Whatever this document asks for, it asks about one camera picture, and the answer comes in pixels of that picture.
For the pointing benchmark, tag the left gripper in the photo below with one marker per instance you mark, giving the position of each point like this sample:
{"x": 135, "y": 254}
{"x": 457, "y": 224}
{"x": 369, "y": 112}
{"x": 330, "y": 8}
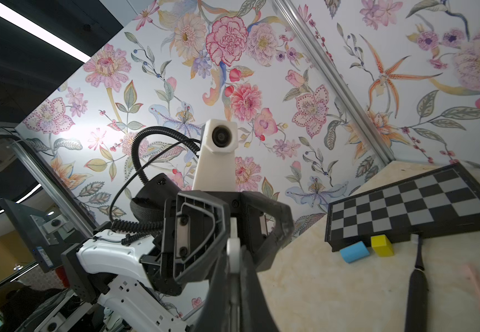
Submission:
{"x": 191, "y": 246}

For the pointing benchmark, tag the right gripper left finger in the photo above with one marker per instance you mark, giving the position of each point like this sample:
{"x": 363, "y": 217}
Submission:
{"x": 215, "y": 314}

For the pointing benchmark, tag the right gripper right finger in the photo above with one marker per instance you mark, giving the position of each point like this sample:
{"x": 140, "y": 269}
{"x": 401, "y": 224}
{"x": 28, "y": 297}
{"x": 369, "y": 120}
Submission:
{"x": 254, "y": 312}

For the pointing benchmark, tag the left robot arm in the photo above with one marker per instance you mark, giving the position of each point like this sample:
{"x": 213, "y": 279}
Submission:
{"x": 106, "y": 270}

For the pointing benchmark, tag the black electric toothbrush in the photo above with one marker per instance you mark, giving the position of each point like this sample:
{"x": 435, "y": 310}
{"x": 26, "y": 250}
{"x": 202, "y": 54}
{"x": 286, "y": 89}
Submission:
{"x": 417, "y": 301}

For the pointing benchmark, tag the blue block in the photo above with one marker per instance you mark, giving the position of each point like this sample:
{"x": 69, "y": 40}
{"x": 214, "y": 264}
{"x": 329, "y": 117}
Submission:
{"x": 354, "y": 252}

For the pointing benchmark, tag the yellow cube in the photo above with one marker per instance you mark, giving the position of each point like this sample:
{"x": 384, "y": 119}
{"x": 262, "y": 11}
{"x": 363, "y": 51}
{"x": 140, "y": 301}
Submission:
{"x": 382, "y": 246}

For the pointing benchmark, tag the black white checkerboard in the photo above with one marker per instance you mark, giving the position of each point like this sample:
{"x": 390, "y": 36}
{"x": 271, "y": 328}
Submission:
{"x": 442, "y": 202}

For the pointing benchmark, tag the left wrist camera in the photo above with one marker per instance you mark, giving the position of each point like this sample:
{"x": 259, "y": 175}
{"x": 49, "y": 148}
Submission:
{"x": 215, "y": 171}

